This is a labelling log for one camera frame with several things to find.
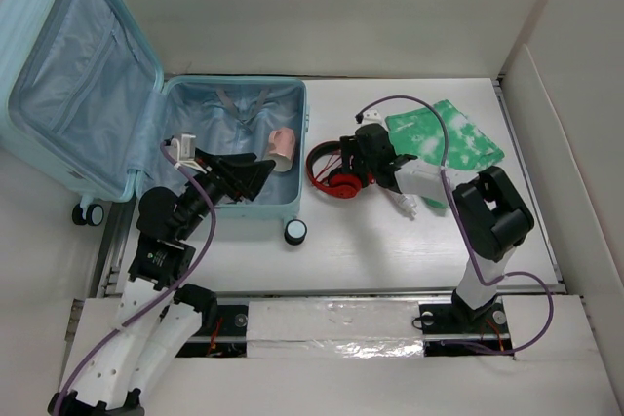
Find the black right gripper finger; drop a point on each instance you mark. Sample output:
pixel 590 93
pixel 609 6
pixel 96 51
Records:
pixel 348 151
pixel 360 168

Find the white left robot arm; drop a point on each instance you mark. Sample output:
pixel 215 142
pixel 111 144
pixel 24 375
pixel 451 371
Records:
pixel 159 309

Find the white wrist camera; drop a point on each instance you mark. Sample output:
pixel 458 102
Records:
pixel 370 116
pixel 181 149

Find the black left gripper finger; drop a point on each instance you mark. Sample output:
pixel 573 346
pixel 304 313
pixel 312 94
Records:
pixel 222 163
pixel 251 177

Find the red black headphones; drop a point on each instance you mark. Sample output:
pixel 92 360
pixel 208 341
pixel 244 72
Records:
pixel 330 180

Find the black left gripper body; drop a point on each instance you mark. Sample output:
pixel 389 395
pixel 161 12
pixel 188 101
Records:
pixel 219 181

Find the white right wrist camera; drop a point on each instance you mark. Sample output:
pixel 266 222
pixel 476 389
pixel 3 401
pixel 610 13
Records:
pixel 370 116

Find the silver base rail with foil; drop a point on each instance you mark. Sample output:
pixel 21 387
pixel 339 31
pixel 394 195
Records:
pixel 382 327

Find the pink white paper cup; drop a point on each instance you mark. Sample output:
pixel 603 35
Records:
pixel 280 149

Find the light blue hard-shell suitcase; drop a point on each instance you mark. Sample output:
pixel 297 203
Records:
pixel 85 100

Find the green white cloth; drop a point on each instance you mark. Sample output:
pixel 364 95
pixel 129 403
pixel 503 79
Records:
pixel 443 133

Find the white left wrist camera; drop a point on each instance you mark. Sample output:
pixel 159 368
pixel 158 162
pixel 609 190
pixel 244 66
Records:
pixel 181 149

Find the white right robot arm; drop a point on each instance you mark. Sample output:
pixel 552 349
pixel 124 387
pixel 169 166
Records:
pixel 490 213

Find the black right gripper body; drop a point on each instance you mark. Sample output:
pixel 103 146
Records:
pixel 373 166

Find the pink blue spray bottle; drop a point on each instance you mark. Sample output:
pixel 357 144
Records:
pixel 405 203

